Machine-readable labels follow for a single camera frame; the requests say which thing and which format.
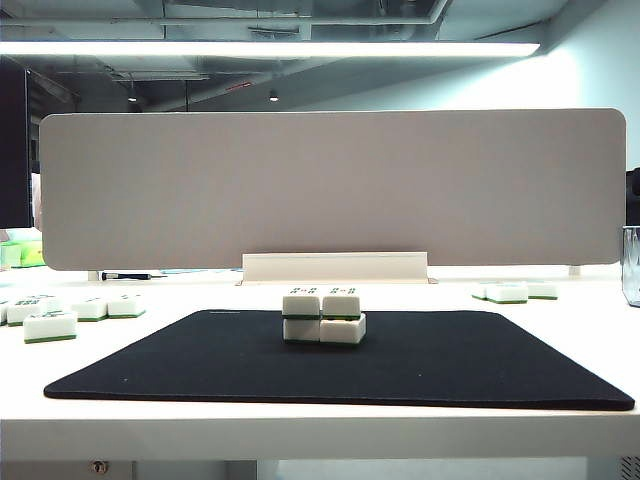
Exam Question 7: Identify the dark tall cabinet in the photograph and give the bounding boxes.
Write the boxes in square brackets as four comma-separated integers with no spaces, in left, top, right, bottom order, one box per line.
[0,55,42,231]

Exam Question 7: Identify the black mouse mat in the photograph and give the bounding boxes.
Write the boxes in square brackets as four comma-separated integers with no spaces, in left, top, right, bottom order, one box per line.
[43,308,636,412]

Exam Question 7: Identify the beige under-desk cabinet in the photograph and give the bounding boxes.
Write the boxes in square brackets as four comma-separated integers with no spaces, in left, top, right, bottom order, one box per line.
[0,459,136,480]

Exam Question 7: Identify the green and white box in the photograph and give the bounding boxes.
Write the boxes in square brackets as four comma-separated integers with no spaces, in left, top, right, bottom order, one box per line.
[0,228,45,269]

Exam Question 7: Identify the beige fabric desk divider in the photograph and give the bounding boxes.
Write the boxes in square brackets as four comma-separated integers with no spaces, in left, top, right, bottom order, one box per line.
[39,108,628,272]

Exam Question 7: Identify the black screwdriver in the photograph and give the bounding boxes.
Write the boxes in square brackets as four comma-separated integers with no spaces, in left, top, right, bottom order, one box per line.
[99,271,166,281]

